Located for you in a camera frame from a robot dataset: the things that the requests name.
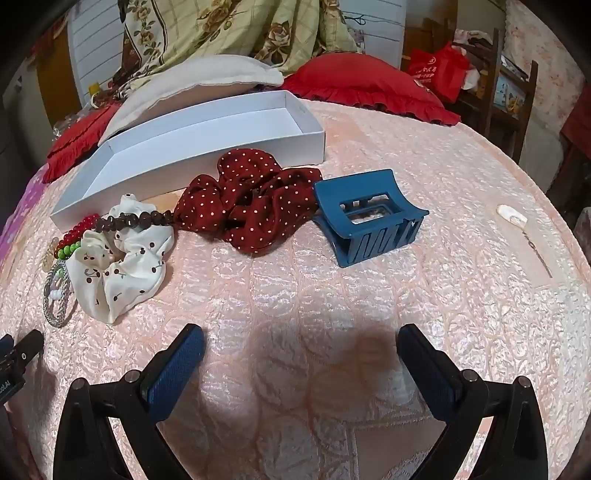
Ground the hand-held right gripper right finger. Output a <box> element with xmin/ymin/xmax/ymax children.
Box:
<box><xmin>397</xmin><ymin>323</ymin><xmax>550</xmax><ymax>480</ymax></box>

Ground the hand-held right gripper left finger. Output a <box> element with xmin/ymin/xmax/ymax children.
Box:
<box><xmin>53</xmin><ymin>323</ymin><xmax>206</xmax><ymax>480</ymax></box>

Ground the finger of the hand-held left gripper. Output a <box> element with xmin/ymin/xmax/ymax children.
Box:
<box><xmin>0</xmin><ymin>330</ymin><xmax>44</xmax><ymax>371</ymax></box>

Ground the silver mesh hair tie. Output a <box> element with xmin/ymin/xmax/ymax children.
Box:
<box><xmin>43</xmin><ymin>261</ymin><xmax>75</xmax><ymax>329</ymax></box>

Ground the clear spiral hair tie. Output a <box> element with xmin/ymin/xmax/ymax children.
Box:
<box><xmin>44</xmin><ymin>237</ymin><xmax>63</xmax><ymax>273</ymax></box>

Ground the white cherry print scrunchie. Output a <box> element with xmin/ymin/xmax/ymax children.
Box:
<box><xmin>67</xmin><ymin>195</ymin><xmax>175</xmax><ymax>325</ymax></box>

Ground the blue hair claw clip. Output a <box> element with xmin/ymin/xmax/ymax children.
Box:
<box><xmin>312</xmin><ymin>169</ymin><xmax>430</xmax><ymax>268</ymax></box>

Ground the dark brown bead bracelet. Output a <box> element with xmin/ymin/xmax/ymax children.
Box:
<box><xmin>95</xmin><ymin>209</ymin><xmax>175</xmax><ymax>232</ymax></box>

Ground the red polka dot scrunchie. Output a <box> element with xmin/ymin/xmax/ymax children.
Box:
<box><xmin>173</xmin><ymin>150</ymin><xmax>324</xmax><ymax>256</ymax></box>

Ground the white cardboard box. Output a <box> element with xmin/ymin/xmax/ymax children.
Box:
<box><xmin>50</xmin><ymin>90</ymin><xmax>326</xmax><ymax>232</ymax></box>

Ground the purple flowered blanket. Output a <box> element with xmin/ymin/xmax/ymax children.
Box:
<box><xmin>0</xmin><ymin>164</ymin><xmax>51</xmax><ymax>273</ymax></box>

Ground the pale-topped metal hairpin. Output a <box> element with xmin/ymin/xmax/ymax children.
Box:
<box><xmin>498</xmin><ymin>204</ymin><xmax>553</xmax><ymax>278</ymax></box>

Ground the red ruffled pillow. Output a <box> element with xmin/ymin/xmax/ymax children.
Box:
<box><xmin>279</xmin><ymin>60</ymin><xmax>461</xmax><ymax>126</ymax></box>
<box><xmin>42</xmin><ymin>102</ymin><xmax>123</xmax><ymax>184</ymax></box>

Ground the clear plastic bag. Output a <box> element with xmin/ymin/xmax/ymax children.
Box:
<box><xmin>53</xmin><ymin>104</ymin><xmax>93</xmax><ymax>134</ymax></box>

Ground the red cloth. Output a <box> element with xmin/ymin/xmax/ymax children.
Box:
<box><xmin>561</xmin><ymin>99</ymin><xmax>591</xmax><ymax>195</ymax></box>

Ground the grey pillow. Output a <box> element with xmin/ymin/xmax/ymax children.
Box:
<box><xmin>98</xmin><ymin>54</ymin><xmax>284</xmax><ymax>147</ymax></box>

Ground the dark wooden chair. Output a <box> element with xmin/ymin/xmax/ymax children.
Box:
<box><xmin>402</xmin><ymin>18</ymin><xmax>539</xmax><ymax>162</ymax></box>

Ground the red shopping bag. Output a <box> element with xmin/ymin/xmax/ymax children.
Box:
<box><xmin>407</xmin><ymin>41</ymin><xmax>472</xmax><ymax>103</ymax></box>

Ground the floral patterned quilt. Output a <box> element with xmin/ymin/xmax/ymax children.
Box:
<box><xmin>95</xmin><ymin>0</ymin><xmax>358</xmax><ymax>104</ymax></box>

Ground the pink floral cloth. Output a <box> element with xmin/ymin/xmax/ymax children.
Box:
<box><xmin>503</xmin><ymin>0</ymin><xmax>591</xmax><ymax>121</ymax></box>

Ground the red bead bracelet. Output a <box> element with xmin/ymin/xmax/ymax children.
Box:
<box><xmin>59</xmin><ymin>213</ymin><xmax>101</xmax><ymax>247</ymax></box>

